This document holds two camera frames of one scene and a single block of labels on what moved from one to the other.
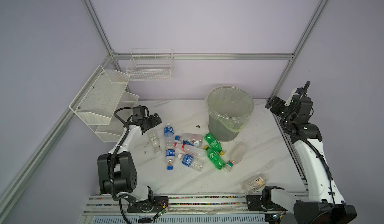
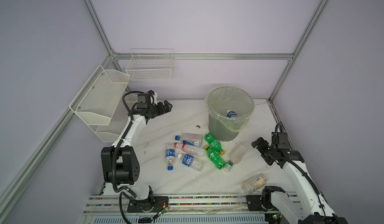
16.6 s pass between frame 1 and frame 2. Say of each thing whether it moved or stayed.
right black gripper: moved
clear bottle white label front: stayed
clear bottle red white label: stayed
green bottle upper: stayed
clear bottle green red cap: stayed
